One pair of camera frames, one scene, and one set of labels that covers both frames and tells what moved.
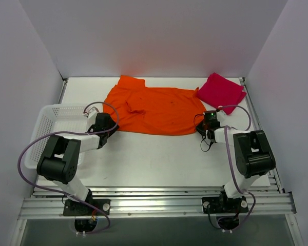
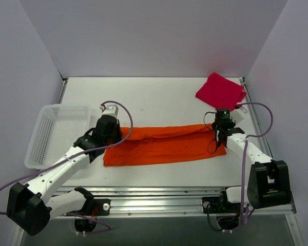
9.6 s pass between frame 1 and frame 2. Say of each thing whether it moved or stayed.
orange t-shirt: moved
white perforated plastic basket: stayed
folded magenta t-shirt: stayed
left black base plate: stayed
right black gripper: moved
